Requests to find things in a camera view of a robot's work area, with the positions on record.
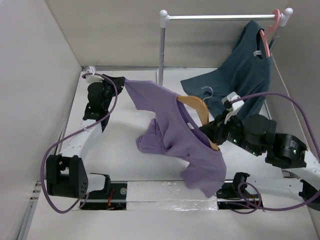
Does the pink plastic clothes hanger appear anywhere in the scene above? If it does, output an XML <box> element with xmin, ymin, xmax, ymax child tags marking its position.
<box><xmin>258</xmin><ymin>8</ymin><xmax>283</xmax><ymax>58</ymax></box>

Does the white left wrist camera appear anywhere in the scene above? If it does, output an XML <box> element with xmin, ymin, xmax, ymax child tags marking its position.
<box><xmin>82</xmin><ymin>66</ymin><xmax>104</xmax><ymax>85</ymax></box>

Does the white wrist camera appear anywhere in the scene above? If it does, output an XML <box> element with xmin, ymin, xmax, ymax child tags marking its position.
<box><xmin>221</xmin><ymin>91</ymin><xmax>245</xmax><ymax>124</ymax></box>
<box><xmin>82</xmin><ymin>66</ymin><xmax>104</xmax><ymax>85</ymax></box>

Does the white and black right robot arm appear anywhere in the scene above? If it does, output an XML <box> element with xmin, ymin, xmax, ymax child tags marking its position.
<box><xmin>200</xmin><ymin>112</ymin><xmax>320</xmax><ymax>211</ymax></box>

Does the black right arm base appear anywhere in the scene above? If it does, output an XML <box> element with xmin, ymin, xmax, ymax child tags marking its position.
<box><xmin>214</xmin><ymin>171</ymin><xmax>265</xmax><ymax>210</ymax></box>

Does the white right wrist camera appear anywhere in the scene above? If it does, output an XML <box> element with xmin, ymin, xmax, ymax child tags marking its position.
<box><xmin>221</xmin><ymin>91</ymin><xmax>245</xmax><ymax>124</ymax></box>

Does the purple t shirt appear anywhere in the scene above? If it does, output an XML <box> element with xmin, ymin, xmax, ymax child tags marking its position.
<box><xmin>124</xmin><ymin>79</ymin><xmax>227</xmax><ymax>198</ymax></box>

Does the wooden clothes hanger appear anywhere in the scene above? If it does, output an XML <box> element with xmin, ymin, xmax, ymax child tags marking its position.
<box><xmin>176</xmin><ymin>86</ymin><xmax>221</xmax><ymax>152</ymax></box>

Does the dark teal t shirt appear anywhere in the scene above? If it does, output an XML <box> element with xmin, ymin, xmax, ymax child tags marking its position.
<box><xmin>181</xmin><ymin>21</ymin><xmax>272</xmax><ymax>117</ymax></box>

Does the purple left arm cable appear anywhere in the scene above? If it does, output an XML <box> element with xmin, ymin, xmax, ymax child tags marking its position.
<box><xmin>41</xmin><ymin>72</ymin><xmax>119</xmax><ymax>215</ymax></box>

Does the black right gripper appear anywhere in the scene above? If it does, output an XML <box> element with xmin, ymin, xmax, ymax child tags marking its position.
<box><xmin>199</xmin><ymin>107</ymin><xmax>262</xmax><ymax>156</ymax></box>

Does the white and silver clothes rack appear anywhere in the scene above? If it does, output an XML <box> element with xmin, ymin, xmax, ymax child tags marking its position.
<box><xmin>157</xmin><ymin>7</ymin><xmax>294</xmax><ymax>85</ymax></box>

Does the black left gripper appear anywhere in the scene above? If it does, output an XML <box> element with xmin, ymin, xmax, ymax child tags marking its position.
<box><xmin>97</xmin><ymin>74</ymin><xmax>124</xmax><ymax>110</ymax></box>

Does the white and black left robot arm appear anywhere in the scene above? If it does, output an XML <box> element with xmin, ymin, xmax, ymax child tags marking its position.
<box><xmin>45</xmin><ymin>73</ymin><xmax>125</xmax><ymax>199</ymax></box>

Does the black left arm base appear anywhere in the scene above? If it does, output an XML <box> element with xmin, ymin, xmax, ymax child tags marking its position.
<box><xmin>79</xmin><ymin>173</ymin><xmax>128</xmax><ymax>211</ymax></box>

